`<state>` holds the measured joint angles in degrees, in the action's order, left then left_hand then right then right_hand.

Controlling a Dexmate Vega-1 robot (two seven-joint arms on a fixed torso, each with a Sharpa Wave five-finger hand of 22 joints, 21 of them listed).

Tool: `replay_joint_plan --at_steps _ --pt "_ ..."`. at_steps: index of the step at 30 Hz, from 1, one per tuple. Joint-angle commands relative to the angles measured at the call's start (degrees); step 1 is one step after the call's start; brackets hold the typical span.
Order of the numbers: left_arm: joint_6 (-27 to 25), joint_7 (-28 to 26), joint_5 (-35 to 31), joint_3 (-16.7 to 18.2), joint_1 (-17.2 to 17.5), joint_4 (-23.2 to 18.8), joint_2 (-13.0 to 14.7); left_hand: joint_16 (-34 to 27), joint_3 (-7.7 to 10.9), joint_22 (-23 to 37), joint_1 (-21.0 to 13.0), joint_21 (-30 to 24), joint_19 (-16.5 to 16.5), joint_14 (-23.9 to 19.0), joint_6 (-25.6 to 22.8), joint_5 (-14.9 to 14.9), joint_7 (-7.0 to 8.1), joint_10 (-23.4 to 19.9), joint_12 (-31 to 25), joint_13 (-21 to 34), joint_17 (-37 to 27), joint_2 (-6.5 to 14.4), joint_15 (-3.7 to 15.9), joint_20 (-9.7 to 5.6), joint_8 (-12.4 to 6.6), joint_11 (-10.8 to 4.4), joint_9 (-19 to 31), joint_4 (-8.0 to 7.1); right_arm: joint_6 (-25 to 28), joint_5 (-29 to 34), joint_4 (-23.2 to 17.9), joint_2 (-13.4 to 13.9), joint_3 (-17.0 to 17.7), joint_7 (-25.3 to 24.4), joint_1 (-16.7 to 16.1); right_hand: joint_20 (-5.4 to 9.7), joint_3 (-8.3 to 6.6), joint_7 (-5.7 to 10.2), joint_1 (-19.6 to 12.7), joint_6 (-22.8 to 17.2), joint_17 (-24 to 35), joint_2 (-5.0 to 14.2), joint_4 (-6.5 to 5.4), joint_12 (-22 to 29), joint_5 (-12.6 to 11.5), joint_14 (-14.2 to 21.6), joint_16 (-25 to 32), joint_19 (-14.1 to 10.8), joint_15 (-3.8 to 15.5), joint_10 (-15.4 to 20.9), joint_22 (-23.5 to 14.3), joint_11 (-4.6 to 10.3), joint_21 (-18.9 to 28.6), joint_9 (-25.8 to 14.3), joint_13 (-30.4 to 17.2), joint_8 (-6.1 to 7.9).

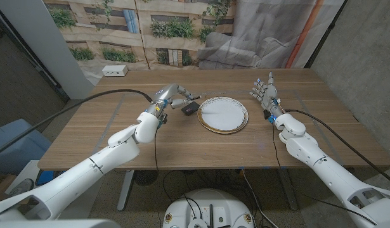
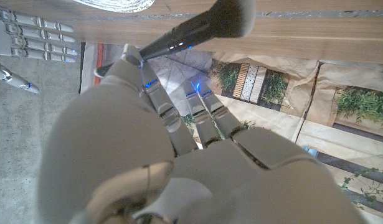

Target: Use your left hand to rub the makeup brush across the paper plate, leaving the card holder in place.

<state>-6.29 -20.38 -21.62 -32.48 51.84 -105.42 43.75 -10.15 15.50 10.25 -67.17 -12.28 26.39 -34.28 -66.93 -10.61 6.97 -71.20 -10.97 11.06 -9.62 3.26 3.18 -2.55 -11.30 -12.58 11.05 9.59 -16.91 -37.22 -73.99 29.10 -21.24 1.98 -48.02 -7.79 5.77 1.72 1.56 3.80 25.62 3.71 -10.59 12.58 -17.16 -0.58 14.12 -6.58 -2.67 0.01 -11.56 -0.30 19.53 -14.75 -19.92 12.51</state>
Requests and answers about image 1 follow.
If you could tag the white table leg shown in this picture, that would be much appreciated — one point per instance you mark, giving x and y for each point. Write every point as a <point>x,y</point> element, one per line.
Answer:
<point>125,193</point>

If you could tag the black round fan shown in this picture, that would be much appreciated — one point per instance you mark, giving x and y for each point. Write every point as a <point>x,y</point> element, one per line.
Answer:
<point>146,177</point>

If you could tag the white gold-rimmed paper plate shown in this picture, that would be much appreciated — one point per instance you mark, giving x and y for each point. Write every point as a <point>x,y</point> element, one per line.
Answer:
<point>223,115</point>

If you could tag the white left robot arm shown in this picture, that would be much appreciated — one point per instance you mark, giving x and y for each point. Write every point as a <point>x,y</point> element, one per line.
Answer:
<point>87,171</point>

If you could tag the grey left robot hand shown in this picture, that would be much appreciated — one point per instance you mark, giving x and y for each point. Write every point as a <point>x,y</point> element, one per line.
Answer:
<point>164,95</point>

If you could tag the black card holder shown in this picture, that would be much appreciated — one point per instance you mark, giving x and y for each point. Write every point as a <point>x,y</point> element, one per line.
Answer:
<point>191,108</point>

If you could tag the grey table leg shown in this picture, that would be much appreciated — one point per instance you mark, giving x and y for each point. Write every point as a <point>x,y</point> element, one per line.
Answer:
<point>288,190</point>

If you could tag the printed fabric backdrop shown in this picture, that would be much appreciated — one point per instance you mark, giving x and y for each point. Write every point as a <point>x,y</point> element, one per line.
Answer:
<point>182,31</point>

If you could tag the blue floor item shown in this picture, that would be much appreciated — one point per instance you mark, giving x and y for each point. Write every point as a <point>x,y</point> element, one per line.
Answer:
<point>45,178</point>

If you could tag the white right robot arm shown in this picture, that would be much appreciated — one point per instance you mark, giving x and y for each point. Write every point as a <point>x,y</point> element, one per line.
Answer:
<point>324,171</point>

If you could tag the grey sneaker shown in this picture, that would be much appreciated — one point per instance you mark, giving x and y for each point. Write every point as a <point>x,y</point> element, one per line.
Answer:
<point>22,188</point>

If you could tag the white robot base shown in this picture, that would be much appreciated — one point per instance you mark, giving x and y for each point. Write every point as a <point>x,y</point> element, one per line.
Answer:
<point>210,202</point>

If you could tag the blue upholstered seat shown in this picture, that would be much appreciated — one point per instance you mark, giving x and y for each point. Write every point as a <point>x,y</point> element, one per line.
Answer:
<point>17,142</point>

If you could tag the white robot torso edge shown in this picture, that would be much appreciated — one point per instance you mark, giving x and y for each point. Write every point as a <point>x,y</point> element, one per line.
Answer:
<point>55,224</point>

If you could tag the black makeup brush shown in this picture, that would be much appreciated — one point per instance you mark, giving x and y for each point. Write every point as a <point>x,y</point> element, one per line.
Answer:
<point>197,97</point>

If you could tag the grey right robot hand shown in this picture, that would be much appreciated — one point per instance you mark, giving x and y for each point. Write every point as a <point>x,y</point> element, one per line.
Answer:
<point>270,98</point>

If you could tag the white power strip box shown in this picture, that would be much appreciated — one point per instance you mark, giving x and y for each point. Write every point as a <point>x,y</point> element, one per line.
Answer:
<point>114,70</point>

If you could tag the black backdrop stand pole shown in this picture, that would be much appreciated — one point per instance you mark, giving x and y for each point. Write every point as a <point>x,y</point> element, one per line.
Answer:
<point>324,35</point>

